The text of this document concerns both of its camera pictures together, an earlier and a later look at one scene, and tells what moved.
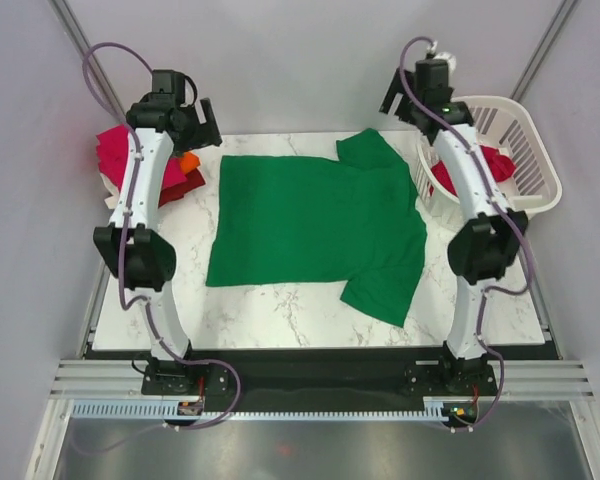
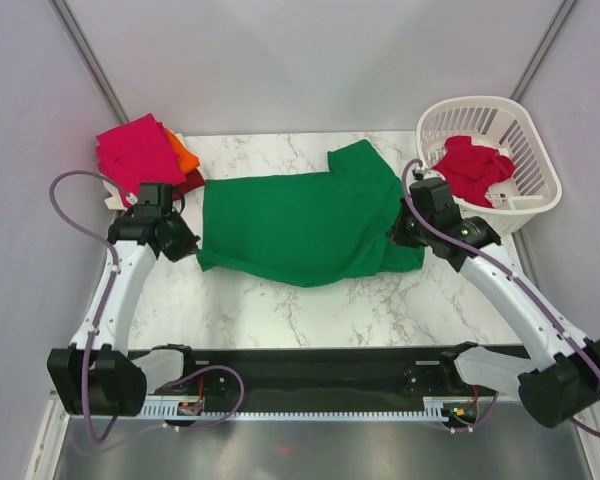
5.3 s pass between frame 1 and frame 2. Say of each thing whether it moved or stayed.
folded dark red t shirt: stayed
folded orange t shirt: stayed
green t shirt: moved
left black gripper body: moved
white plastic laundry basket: stayed
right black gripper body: moved
